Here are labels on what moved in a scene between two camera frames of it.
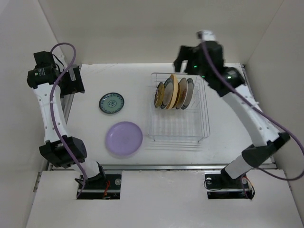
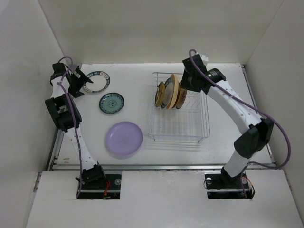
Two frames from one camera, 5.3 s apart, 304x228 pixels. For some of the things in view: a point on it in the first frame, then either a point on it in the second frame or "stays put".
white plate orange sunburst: [190, 91] -> [101, 81]
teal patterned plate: [111, 102] stays put
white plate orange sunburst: [183, 92] stays put
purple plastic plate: [123, 138] stays put
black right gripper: [185, 53] -> [185, 83]
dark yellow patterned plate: [159, 94] stays put
